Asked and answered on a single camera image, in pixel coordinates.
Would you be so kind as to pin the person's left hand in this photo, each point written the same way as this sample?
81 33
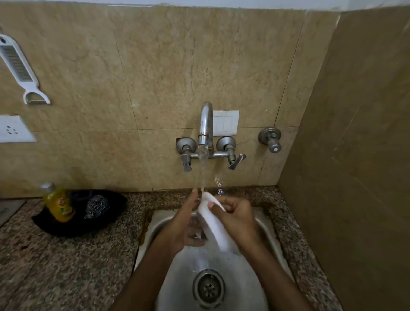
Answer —
179 230

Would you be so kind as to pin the person's right hand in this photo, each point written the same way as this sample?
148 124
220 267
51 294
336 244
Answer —
240 224

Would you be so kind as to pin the white grater peeler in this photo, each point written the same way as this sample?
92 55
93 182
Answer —
17 67

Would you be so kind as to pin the stainless steel sink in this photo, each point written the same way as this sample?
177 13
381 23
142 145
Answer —
230 278

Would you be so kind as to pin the person's left forearm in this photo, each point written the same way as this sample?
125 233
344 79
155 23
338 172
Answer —
144 282

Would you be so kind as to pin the metal sink drain strainer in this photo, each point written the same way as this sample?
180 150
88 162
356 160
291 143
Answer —
209 289

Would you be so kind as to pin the steel wool scrubber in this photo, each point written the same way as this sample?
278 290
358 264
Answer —
96 207

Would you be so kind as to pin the black oval tray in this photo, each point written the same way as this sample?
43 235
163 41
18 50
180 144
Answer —
112 221

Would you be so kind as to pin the yellow rimmed round plate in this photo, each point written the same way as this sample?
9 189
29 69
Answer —
214 230

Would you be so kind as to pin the white wall socket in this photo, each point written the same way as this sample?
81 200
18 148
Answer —
14 129

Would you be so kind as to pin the yellow dish soap bottle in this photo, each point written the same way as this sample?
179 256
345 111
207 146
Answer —
59 205

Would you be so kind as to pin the chrome wall faucet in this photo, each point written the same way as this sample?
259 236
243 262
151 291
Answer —
206 120

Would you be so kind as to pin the person's right forearm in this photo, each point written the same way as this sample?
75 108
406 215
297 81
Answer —
275 282

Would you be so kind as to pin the grey drain mat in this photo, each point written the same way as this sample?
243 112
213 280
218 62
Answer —
9 210

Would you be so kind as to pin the white switch plate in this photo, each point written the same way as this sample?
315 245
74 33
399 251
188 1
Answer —
228 122

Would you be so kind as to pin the chrome wall tap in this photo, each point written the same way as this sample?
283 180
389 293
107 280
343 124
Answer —
270 140

